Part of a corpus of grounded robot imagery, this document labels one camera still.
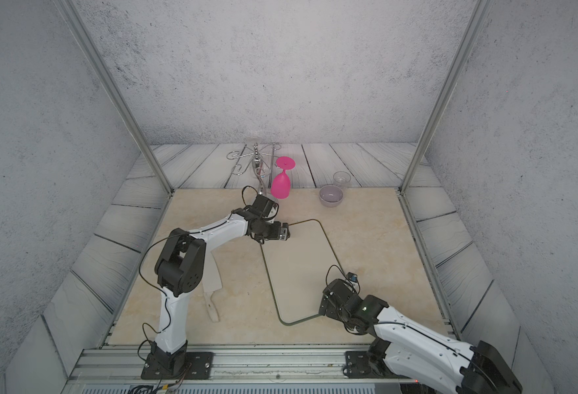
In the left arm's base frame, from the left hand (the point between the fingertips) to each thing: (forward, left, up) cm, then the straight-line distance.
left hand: (285, 235), depth 98 cm
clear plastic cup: (+32, -27, +1) cm, 42 cm away
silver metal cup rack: (+19, +9, +20) cm, 29 cm away
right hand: (-28, -16, -3) cm, 32 cm away
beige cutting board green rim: (-12, -5, -5) cm, 14 cm away
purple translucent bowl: (+23, -21, -2) cm, 31 cm away
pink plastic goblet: (+16, +1, +13) cm, 21 cm away
